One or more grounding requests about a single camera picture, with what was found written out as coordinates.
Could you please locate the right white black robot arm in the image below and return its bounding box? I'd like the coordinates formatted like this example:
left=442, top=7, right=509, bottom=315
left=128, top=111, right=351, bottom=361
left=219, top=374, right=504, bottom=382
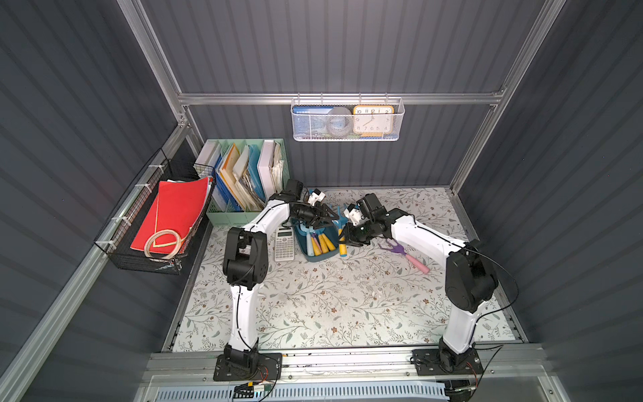
left=343, top=194, right=499, bottom=364

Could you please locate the black wire wall basket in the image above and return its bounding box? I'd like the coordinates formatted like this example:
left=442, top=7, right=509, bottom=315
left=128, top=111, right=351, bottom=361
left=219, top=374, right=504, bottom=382
left=95, top=152, right=215, bottom=275

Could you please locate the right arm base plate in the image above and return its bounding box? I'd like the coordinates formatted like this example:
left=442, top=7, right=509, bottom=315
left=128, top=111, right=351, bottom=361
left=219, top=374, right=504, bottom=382
left=410, top=348, right=484, bottom=376

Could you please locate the mint green file organizer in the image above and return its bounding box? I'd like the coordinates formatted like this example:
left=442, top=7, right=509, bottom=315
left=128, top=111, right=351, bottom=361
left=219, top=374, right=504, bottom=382
left=194, top=139, right=290, bottom=226

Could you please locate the teal plastic storage box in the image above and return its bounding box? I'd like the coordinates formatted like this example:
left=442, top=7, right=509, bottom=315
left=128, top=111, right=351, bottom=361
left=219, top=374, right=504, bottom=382
left=292, top=223, right=339, bottom=262

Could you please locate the red folder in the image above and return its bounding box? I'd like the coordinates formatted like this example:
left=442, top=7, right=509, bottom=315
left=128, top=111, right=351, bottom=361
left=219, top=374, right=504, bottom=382
left=130, top=177, right=214, bottom=257

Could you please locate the white wire hanging basket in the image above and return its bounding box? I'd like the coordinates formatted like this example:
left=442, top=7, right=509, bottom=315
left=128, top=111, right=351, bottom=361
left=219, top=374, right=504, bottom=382
left=290, top=97, right=406, bottom=142

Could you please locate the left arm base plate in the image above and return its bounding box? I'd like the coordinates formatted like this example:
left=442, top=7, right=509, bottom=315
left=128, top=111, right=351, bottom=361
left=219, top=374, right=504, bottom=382
left=213, top=352, right=283, bottom=382

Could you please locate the blue book in basket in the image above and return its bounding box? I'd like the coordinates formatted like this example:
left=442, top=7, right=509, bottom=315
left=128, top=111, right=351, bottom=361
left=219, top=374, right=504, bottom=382
left=291, top=106, right=333, bottom=141

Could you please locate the grey tape roll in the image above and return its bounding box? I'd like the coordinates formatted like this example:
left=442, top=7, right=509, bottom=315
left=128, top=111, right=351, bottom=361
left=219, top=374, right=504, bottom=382
left=326, top=107, right=353, bottom=138

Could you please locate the white calculator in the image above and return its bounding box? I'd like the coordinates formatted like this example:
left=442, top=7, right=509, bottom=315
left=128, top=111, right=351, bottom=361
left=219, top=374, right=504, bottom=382
left=274, top=227, right=295, bottom=262

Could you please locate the beige rubber ring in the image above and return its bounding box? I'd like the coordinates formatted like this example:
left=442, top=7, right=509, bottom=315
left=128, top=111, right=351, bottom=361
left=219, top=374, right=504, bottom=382
left=144, top=228, right=184, bottom=261

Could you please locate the light blue rake pale handle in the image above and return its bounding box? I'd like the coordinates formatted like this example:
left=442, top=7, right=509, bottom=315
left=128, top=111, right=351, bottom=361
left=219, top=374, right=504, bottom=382
left=306, top=228, right=315, bottom=257

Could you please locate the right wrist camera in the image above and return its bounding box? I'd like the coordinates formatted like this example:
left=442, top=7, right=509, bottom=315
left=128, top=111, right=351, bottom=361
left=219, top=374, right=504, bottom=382
left=343, top=204, right=364, bottom=226

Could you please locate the yellow alarm clock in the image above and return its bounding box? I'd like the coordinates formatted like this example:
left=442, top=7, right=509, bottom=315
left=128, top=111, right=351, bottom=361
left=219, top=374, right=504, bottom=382
left=353, top=105, right=395, bottom=137

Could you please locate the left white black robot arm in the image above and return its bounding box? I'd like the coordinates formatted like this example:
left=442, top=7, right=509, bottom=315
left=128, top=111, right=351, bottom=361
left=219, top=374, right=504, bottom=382
left=223, top=179, right=338, bottom=364

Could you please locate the white book in organizer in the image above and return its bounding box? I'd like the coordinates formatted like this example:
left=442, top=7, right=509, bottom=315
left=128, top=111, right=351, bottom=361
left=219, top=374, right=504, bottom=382
left=257, top=140, right=276, bottom=202

